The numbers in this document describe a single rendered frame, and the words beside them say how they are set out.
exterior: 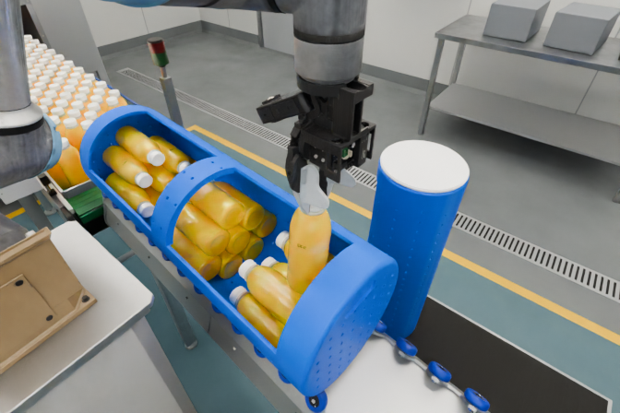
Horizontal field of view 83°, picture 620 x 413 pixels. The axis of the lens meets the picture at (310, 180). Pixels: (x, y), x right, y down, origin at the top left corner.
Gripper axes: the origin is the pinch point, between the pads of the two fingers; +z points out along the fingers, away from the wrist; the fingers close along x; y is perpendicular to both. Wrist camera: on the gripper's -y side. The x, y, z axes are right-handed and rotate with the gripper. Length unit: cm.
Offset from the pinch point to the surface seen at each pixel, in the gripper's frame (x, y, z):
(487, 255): 144, 14, 136
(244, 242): 1.2, -23.5, 30.1
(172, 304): -9, -70, 97
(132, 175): -7, -59, 23
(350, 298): -3.5, 10.7, 12.1
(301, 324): -10.2, 6.7, 15.5
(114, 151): -6, -71, 22
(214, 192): 0.0, -30.1, 16.8
